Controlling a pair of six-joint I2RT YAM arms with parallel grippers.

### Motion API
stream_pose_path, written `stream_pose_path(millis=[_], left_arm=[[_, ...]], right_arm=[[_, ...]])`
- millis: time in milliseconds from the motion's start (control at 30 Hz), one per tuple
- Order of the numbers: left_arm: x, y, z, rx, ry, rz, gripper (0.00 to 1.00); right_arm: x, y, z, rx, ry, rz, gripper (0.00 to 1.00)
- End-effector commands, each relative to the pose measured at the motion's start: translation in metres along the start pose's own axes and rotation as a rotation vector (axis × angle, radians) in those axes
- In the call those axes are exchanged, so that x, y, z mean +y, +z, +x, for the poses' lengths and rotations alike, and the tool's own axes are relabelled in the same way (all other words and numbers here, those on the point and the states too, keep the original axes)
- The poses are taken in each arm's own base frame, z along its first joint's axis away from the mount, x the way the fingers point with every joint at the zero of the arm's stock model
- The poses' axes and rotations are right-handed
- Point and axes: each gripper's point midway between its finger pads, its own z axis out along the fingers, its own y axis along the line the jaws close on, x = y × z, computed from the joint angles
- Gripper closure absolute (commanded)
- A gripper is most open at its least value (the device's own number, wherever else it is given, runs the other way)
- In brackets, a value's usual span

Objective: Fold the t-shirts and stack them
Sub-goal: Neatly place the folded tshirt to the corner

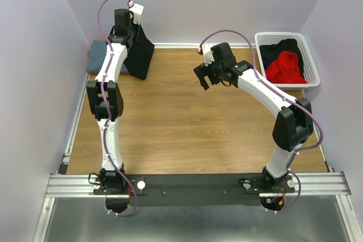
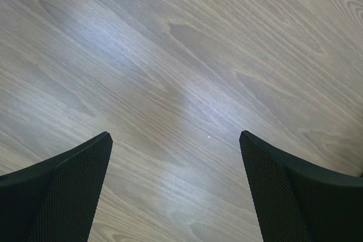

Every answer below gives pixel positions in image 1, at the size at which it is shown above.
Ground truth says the black t-shirt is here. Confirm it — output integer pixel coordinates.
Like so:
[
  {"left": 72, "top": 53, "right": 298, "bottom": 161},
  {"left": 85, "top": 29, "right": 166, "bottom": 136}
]
[{"left": 124, "top": 24, "right": 155, "bottom": 80}]

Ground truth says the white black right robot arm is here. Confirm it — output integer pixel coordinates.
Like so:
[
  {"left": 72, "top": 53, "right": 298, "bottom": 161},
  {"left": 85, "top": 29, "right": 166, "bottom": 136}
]
[{"left": 193, "top": 43, "right": 313, "bottom": 189}]

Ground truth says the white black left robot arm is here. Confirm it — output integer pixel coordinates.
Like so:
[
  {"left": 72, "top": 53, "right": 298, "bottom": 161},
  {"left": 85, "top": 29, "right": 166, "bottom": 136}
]
[{"left": 86, "top": 9, "right": 134, "bottom": 194}]

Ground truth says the folded blue t-shirt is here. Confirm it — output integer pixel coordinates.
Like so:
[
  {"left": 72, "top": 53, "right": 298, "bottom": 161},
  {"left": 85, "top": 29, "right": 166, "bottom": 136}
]
[{"left": 86, "top": 40, "right": 127, "bottom": 75}]

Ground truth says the black garment in basket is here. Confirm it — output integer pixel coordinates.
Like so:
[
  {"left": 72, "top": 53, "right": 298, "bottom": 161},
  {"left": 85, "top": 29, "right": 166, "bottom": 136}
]
[{"left": 260, "top": 39, "right": 304, "bottom": 76}]

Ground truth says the red t-shirt in basket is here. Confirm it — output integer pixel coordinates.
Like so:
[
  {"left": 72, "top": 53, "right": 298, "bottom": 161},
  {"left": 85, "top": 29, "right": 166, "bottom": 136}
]
[{"left": 265, "top": 51, "right": 306, "bottom": 84}]

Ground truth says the white plastic laundry basket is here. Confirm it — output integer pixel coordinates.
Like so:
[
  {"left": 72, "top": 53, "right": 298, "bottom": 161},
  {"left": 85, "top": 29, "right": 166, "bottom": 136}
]
[{"left": 255, "top": 32, "right": 320, "bottom": 91}]

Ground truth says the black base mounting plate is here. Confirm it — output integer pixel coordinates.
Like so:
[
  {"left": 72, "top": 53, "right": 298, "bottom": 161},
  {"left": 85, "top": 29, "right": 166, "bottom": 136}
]
[{"left": 89, "top": 170, "right": 296, "bottom": 213}]

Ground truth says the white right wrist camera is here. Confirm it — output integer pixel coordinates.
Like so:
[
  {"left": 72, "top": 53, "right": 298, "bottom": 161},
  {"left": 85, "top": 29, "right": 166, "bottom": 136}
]
[{"left": 197, "top": 44, "right": 214, "bottom": 66}]

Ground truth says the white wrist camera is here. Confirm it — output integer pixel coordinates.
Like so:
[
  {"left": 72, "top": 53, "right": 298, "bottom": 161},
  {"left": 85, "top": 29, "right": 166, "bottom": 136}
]
[
  {"left": 197, "top": 44, "right": 214, "bottom": 66},
  {"left": 128, "top": 1, "right": 144, "bottom": 25}
]

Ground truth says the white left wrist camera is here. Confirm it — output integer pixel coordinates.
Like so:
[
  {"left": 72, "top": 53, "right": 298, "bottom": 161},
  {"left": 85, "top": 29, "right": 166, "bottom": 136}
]
[{"left": 128, "top": 1, "right": 144, "bottom": 25}]

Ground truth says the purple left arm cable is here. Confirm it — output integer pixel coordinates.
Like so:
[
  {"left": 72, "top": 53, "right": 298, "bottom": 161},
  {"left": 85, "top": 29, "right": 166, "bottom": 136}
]
[{"left": 98, "top": 0, "right": 138, "bottom": 217}]

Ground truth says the aluminium frame rail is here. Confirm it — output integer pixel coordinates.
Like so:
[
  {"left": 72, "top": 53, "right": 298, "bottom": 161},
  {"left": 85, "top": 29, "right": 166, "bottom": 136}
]
[{"left": 35, "top": 73, "right": 362, "bottom": 241}]

